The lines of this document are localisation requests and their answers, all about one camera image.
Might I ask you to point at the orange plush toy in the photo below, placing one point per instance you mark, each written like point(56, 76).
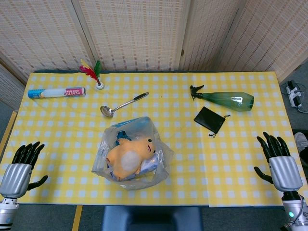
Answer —
point(131, 160)

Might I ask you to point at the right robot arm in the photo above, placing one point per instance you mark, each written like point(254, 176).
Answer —
point(294, 211)

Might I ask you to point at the green spray bottle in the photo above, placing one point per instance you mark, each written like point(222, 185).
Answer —
point(228, 101)

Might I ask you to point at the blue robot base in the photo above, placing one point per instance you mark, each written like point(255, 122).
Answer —
point(152, 218)

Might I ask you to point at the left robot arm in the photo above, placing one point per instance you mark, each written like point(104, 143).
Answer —
point(6, 213)

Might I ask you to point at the plastic food wrap roll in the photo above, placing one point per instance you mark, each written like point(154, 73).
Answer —
point(56, 92)

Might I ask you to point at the stainless steel ladle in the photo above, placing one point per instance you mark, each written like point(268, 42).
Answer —
point(120, 106)

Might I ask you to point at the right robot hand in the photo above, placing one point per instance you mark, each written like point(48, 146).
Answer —
point(284, 172)

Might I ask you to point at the yellow checkered tablecloth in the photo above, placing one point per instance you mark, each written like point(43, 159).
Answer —
point(149, 137)

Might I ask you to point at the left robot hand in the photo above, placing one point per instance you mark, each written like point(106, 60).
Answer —
point(15, 174)

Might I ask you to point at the clear plastic bag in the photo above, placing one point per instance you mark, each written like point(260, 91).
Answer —
point(134, 154)

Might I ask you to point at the folding screen divider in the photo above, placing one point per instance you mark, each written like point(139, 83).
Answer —
point(154, 33)

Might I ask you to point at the grey shoe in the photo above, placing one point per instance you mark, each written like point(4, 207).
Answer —
point(301, 142)

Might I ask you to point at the feather shuttlecock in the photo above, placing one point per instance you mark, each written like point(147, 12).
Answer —
point(94, 73)

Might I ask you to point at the white power strip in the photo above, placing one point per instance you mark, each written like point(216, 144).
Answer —
point(293, 96)

